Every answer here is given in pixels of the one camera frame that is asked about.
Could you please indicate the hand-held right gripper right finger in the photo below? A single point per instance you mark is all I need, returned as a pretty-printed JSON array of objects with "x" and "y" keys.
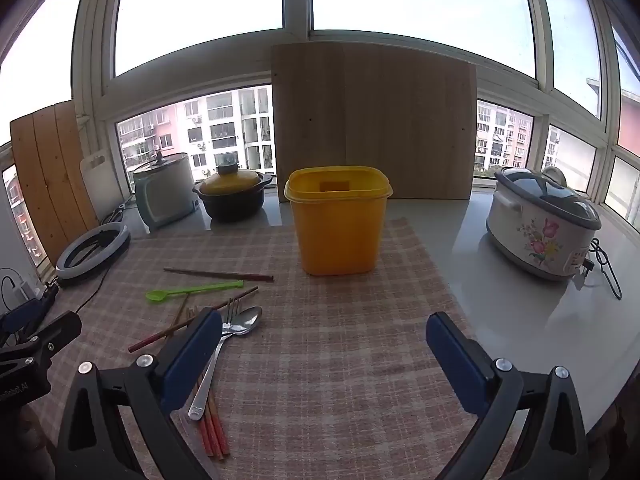
[{"x": 455, "y": 365}]

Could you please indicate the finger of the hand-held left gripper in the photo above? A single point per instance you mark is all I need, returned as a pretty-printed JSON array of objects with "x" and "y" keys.
[
  {"x": 57, "y": 332},
  {"x": 22, "y": 316}
]

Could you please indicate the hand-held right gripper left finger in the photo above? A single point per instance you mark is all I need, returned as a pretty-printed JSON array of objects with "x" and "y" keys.
[{"x": 192, "y": 355}]

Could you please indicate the metal fork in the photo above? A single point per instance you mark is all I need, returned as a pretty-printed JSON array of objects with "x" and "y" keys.
[{"x": 231, "y": 312}]

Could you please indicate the metal spoon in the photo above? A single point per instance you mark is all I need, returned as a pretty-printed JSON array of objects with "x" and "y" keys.
[{"x": 245, "y": 321}]

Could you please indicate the green plastic spoon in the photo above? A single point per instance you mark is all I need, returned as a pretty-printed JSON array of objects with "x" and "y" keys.
[{"x": 195, "y": 290}]

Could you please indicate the yellow plastic container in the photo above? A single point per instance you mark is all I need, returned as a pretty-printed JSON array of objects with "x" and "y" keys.
[{"x": 337, "y": 230}]

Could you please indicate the white power adapter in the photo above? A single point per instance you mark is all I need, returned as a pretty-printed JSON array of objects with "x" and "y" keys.
[{"x": 22, "y": 292}]

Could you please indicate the plaid table mat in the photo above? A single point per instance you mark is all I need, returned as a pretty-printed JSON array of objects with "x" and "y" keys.
[{"x": 350, "y": 360}]

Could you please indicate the pine wood board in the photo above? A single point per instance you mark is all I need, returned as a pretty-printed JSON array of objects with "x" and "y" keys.
[{"x": 45, "y": 175}]

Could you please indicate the white plastic cutting board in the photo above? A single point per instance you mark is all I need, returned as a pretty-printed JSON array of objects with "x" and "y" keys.
[{"x": 102, "y": 190}]

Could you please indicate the floral white slow cooker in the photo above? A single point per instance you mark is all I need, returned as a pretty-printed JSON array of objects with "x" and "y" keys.
[{"x": 540, "y": 230}]

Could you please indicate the black clay pot yellow lid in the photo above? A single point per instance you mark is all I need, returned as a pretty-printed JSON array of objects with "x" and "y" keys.
[{"x": 232, "y": 200}]

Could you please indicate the pale blue rice cooker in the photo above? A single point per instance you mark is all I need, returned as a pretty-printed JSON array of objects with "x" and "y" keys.
[{"x": 165, "y": 195}]

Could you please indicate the light wooden board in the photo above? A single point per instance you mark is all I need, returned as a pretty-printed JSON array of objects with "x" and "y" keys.
[{"x": 375, "y": 120}]

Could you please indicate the white window frame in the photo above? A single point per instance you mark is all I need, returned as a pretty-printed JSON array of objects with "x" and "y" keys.
[{"x": 295, "y": 0}]

